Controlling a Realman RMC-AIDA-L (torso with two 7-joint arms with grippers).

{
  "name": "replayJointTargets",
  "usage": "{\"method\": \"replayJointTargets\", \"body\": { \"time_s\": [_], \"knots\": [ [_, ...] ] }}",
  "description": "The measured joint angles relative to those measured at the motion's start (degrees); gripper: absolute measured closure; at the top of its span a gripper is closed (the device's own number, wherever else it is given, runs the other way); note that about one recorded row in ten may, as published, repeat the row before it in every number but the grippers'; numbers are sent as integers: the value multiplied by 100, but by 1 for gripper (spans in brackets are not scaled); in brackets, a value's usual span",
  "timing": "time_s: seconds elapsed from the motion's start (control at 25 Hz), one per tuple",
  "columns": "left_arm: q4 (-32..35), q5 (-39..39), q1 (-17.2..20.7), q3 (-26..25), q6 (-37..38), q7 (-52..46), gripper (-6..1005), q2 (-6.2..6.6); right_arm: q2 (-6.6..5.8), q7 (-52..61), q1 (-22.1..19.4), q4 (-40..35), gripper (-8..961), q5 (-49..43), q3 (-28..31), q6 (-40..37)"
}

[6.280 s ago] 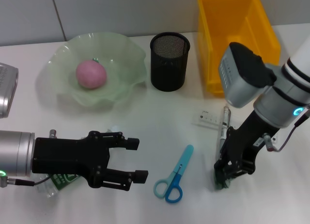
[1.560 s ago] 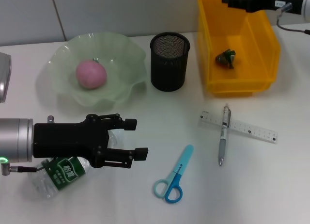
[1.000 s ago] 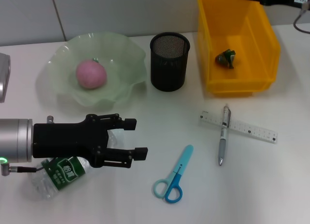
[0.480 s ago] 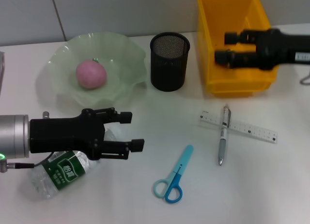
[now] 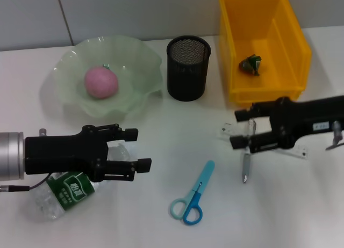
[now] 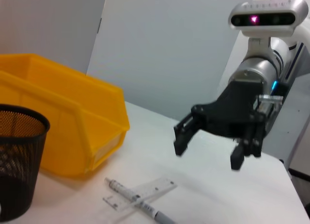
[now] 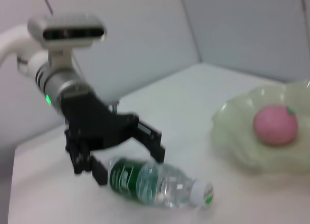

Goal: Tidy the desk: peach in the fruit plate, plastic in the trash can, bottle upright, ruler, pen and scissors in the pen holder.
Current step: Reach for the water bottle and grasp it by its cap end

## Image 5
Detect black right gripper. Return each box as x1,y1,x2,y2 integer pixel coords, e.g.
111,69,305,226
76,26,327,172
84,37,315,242
230,94,344,154

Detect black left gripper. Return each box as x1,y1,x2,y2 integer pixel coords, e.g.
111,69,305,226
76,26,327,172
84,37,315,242
24,123,152,183

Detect green plastic wrapper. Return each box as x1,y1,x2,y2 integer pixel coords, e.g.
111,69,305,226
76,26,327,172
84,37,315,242
238,54,263,77

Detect pink toy peach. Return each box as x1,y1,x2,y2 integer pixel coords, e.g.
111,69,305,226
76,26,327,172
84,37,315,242
84,64,119,99

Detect clear green-label water bottle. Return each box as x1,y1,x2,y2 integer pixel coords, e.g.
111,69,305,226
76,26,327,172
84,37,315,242
26,143,130,222

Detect silver white pen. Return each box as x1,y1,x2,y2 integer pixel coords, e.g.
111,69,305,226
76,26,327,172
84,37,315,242
241,118,256,184

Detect green wavy glass fruit plate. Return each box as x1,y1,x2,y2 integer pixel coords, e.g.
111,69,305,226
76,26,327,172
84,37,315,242
52,36,164,119

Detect clear plastic ruler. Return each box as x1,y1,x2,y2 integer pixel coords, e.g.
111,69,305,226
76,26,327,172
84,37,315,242
219,121,310,162

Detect blue scissors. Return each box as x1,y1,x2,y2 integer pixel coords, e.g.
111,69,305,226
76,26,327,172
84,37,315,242
169,160,216,226

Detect black mesh pen holder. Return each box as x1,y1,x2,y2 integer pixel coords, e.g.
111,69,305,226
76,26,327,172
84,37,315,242
166,35,212,102

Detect yellow plastic bin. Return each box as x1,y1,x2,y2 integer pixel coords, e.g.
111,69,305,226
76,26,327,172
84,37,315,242
218,0,312,108

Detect left arm grey cable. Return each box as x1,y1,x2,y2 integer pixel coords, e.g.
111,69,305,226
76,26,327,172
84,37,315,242
0,174,51,193

